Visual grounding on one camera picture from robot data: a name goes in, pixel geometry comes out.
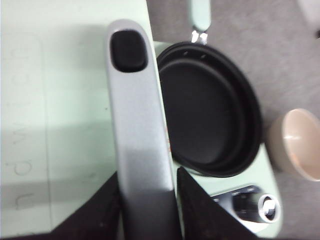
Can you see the silver right control knob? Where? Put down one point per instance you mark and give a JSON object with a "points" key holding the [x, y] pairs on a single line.
{"points": [[268, 208]]}

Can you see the beige ribbed bowl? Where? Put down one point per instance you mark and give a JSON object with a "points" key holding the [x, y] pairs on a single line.
{"points": [[293, 144]]}

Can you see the mint green sandwich maker lid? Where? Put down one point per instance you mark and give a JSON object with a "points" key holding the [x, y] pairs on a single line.
{"points": [[80, 100]]}

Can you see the black frying pan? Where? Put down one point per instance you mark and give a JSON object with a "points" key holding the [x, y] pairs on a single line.
{"points": [[213, 116]]}

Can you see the mint green breakfast maker base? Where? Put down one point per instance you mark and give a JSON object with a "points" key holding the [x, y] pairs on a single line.
{"points": [[238, 194]]}

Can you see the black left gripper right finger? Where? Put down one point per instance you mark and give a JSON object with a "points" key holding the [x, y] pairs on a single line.
{"points": [[204, 219]]}

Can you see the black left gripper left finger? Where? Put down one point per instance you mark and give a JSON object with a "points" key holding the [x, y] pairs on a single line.
{"points": [[97, 219]]}

